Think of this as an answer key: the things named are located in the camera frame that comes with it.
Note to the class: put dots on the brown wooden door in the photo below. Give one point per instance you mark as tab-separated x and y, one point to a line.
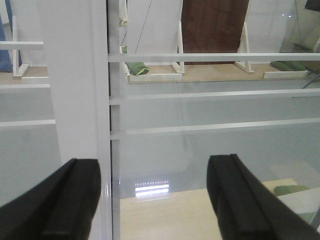
212	26

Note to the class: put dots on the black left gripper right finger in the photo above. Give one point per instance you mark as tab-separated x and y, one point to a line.
246	209

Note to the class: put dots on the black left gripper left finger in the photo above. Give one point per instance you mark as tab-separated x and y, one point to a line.
61	207

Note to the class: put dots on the green sandbag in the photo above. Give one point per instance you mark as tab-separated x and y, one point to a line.
137	68

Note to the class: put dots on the white framed sliding glass door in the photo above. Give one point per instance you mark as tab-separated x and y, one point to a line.
153	134

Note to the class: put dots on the white fixed glass panel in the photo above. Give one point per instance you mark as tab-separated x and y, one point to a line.
29	148

